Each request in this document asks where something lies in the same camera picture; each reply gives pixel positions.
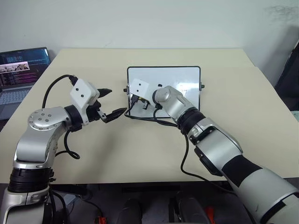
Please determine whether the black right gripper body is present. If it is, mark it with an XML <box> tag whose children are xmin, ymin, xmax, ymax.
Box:
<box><xmin>136</xmin><ymin>96</ymin><xmax>151</xmax><ymax>111</ymax></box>

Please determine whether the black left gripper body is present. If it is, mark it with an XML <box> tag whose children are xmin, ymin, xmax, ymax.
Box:
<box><xmin>85</xmin><ymin>99</ymin><xmax>106</xmax><ymax>123</ymax></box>

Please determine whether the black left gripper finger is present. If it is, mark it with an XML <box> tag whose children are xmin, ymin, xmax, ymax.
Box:
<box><xmin>97</xmin><ymin>88</ymin><xmax>113</xmax><ymax>99</ymax></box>
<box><xmin>97</xmin><ymin>107</ymin><xmax>127</xmax><ymax>124</ymax></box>

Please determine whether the black framed small whiteboard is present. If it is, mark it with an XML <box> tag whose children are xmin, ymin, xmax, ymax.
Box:
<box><xmin>123</xmin><ymin>66</ymin><xmax>206</xmax><ymax>120</ymax></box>

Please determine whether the open grey laptop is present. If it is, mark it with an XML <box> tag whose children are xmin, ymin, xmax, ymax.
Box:
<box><xmin>0</xmin><ymin>47</ymin><xmax>51</xmax><ymax>121</ymax></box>

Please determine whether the dark rounded shape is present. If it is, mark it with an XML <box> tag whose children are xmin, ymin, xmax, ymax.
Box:
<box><xmin>175</xmin><ymin>195</ymin><xmax>204</xmax><ymax>224</ymax></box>

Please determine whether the black chair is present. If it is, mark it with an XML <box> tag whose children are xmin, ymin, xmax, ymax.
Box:
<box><xmin>275</xmin><ymin>24</ymin><xmax>299</xmax><ymax>112</ymax></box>

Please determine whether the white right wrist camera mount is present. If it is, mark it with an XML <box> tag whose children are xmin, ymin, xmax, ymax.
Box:
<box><xmin>129</xmin><ymin>78</ymin><xmax>150</xmax><ymax>100</ymax></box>

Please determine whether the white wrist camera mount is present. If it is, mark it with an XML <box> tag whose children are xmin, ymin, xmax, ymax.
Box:
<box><xmin>129</xmin><ymin>78</ymin><xmax>150</xmax><ymax>100</ymax></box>
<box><xmin>69</xmin><ymin>78</ymin><xmax>100</xmax><ymax>110</ymax></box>

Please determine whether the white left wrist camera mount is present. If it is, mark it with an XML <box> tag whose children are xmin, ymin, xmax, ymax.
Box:
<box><xmin>69</xmin><ymin>78</ymin><xmax>100</xmax><ymax>110</ymax></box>

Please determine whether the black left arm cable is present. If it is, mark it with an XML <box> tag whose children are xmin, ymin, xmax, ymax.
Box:
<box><xmin>42</xmin><ymin>74</ymin><xmax>81</xmax><ymax>161</ymax></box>

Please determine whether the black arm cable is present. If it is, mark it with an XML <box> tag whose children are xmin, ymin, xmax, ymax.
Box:
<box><xmin>124</xmin><ymin>94</ymin><xmax>237</xmax><ymax>193</ymax></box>
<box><xmin>42</xmin><ymin>74</ymin><xmax>81</xmax><ymax>161</ymax></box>

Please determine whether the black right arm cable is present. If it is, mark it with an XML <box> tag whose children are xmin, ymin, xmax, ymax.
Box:
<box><xmin>124</xmin><ymin>94</ymin><xmax>237</xmax><ymax>193</ymax></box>

